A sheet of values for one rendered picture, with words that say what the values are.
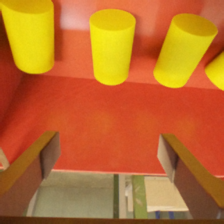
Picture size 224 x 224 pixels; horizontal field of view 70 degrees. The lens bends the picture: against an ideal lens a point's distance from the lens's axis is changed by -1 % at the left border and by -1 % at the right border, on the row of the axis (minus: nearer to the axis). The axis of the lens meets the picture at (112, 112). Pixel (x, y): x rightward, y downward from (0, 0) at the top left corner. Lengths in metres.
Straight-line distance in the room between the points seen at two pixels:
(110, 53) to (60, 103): 0.15
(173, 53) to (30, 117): 0.28
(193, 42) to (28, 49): 0.25
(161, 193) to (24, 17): 1.67
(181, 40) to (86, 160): 0.24
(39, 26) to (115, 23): 0.11
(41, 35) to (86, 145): 0.19
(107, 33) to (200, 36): 0.13
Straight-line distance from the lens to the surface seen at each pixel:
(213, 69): 0.37
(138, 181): 0.62
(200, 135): 0.37
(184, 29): 0.28
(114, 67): 0.28
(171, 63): 0.30
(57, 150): 0.16
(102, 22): 0.27
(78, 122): 0.32
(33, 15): 0.26
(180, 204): 2.03
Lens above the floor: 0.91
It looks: 35 degrees down
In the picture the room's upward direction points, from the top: 179 degrees counter-clockwise
